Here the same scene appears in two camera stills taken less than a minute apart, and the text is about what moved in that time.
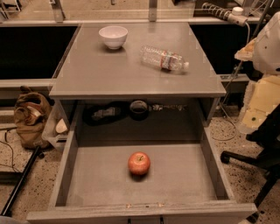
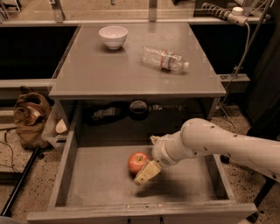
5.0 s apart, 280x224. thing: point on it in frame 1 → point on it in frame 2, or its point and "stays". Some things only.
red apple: x=139 y=163 stays
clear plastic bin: x=57 y=128 stays
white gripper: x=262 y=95 → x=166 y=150
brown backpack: x=31 y=112 stays
